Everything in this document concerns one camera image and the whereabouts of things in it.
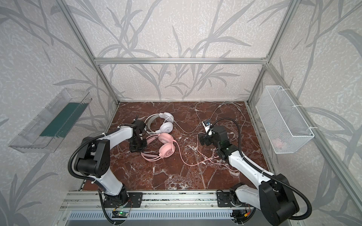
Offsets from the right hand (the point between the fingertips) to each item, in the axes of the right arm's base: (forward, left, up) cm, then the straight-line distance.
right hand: (206, 126), depth 86 cm
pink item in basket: (-14, -36, +5) cm, 39 cm away
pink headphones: (-12, +24, -6) cm, 27 cm away
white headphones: (+5, +26, -8) cm, 27 cm away
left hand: (-7, +39, -13) cm, 42 cm away
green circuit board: (-43, +45, -15) cm, 64 cm away
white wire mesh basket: (-17, -32, +20) cm, 42 cm away
